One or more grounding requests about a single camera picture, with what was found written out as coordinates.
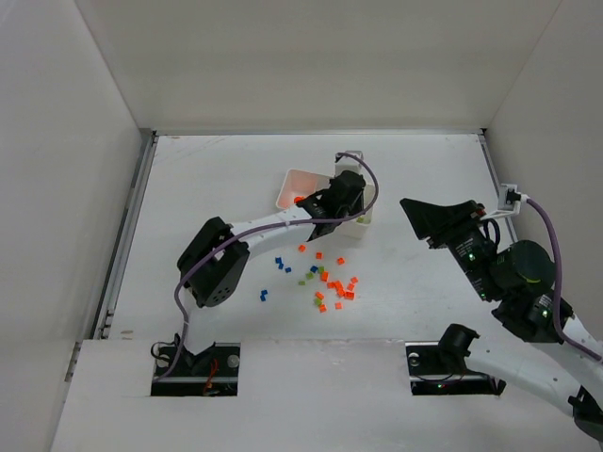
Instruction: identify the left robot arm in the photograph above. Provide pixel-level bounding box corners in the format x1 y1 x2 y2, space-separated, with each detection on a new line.
175 170 366 308

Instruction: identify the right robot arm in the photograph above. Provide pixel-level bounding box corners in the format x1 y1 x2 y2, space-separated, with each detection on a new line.
399 198 602 441

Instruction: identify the white three-compartment tray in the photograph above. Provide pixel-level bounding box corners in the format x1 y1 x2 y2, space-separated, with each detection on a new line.
276 169 376 239

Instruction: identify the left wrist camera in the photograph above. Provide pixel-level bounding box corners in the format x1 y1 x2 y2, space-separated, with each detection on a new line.
334 151 364 176

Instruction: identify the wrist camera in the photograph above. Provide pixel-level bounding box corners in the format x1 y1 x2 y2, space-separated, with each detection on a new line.
334 151 364 176
481 184 528 221

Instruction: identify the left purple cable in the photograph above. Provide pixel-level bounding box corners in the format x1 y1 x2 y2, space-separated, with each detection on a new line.
155 153 381 382

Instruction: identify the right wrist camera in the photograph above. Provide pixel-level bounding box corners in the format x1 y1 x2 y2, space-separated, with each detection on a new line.
481 184 528 221

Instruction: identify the right aluminium table rail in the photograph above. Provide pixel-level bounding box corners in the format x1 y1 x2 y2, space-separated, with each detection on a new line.
478 128 522 243

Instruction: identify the aluminium table rail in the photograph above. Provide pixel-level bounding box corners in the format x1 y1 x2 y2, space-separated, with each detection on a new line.
86 129 158 340
478 128 522 243

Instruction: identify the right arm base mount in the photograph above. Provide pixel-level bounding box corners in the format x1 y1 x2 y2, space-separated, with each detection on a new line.
405 324 507 396

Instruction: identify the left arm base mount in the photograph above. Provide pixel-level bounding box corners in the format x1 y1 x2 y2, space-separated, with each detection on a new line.
150 334 241 397

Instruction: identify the left aluminium table rail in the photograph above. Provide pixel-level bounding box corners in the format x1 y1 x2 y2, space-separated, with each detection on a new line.
86 129 158 340

